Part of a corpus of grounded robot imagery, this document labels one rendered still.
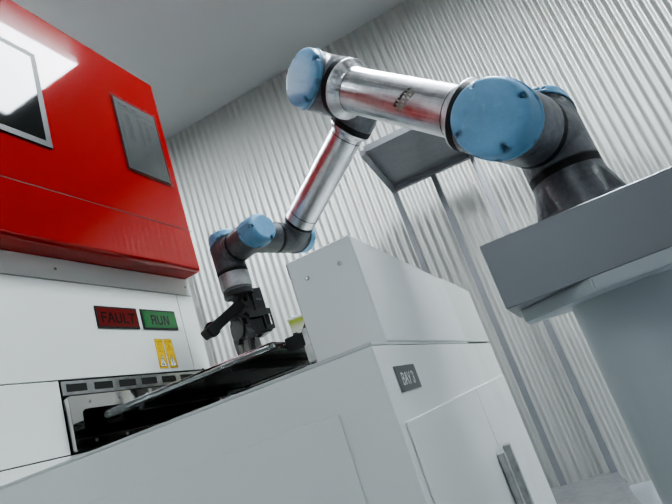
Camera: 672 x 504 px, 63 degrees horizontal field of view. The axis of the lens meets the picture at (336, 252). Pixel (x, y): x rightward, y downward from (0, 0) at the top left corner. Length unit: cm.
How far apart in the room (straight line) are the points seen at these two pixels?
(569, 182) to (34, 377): 93
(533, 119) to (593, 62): 282
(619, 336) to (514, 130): 32
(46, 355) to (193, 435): 46
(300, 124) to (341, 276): 328
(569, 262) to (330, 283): 32
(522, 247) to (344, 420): 35
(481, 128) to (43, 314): 82
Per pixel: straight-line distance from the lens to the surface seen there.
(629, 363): 88
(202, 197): 417
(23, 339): 109
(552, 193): 92
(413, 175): 324
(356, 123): 120
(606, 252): 80
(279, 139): 396
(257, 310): 130
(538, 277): 79
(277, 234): 130
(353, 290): 67
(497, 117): 82
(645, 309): 87
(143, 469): 76
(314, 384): 62
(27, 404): 106
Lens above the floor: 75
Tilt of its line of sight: 16 degrees up
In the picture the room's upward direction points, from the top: 19 degrees counter-clockwise
